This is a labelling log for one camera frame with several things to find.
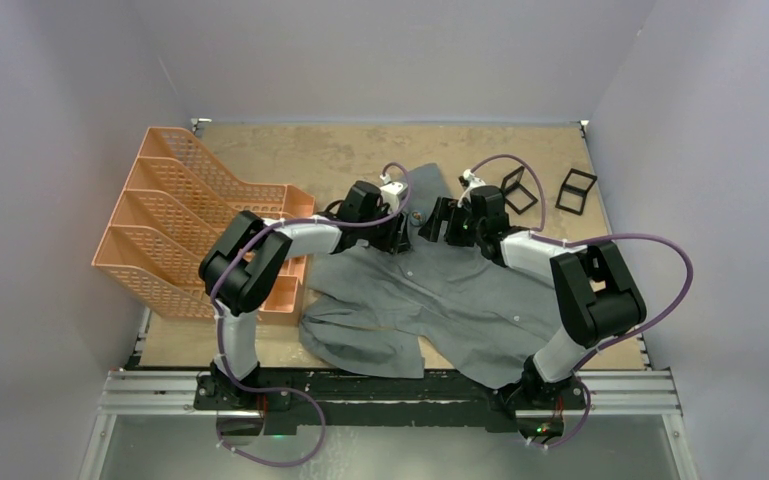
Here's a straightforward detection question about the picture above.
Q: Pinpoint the right black display frame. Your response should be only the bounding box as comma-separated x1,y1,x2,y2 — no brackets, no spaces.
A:
555,168,598,216

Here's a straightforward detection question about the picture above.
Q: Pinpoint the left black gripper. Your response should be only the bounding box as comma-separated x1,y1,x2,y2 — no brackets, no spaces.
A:
357,203,411,255

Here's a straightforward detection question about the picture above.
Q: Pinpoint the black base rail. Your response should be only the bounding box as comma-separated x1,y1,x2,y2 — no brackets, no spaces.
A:
193,367,587,439

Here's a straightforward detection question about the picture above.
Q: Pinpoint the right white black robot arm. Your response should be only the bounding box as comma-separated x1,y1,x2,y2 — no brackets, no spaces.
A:
419,185,647,407

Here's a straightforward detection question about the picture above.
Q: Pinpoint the black display frame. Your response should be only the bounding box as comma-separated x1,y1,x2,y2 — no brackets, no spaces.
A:
555,168,598,216
501,166,538,215

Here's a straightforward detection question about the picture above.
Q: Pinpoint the orange plastic file organizer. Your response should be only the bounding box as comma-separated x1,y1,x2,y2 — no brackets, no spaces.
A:
92,127,315,321

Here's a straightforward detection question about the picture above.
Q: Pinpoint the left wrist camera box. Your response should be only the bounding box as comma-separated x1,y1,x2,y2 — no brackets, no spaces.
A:
380,181,408,211

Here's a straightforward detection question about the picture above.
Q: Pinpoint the left black display frame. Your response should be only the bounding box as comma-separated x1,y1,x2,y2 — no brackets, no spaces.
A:
501,166,538,215

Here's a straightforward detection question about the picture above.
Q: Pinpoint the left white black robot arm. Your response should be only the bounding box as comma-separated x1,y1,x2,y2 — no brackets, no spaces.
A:
198,176,412,409

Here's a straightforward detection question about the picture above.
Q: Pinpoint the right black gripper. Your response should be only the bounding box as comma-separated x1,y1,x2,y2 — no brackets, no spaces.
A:
419,197,486,248

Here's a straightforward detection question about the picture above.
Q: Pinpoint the grey button-up shirt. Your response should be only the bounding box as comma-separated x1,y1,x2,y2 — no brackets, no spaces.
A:
297,162,574,391

